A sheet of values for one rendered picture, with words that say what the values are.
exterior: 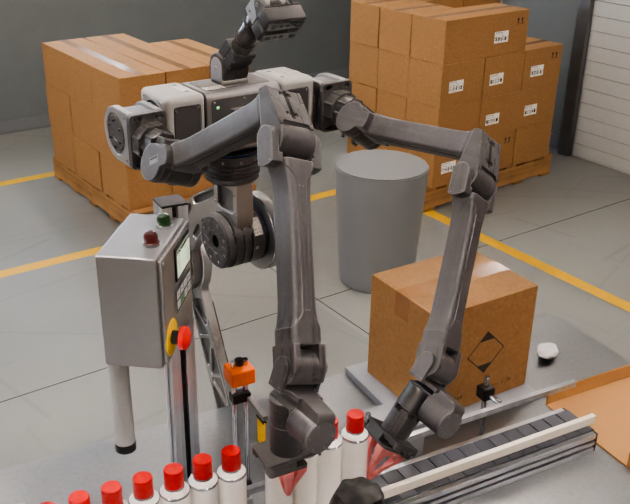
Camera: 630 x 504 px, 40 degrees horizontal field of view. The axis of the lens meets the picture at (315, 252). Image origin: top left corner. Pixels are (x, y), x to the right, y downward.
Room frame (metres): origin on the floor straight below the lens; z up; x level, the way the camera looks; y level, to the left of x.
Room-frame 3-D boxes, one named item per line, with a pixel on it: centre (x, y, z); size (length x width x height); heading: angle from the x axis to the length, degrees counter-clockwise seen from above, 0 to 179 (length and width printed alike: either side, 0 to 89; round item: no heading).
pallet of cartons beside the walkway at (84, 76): (5.22, 1.05, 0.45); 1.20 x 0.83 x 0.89; 38
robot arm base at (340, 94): (2.06, -0.06, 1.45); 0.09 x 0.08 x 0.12; 126
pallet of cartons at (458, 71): (5.62, -0.88, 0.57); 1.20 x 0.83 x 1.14; 128
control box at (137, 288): (1.24, 0.27, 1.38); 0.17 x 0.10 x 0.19; 173
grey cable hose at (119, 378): (1.23, 0.32, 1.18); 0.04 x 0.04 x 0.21
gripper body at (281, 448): (1.19, 0.04, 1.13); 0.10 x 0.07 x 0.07; 119
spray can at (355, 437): (1.33, -0.08, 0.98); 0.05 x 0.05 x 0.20
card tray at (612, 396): (1.69, -0.75, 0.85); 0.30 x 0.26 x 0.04; 118
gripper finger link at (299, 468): (1.19, 0.05, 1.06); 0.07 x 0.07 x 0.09; 29
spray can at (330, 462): (1.31, -0.03, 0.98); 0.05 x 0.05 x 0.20
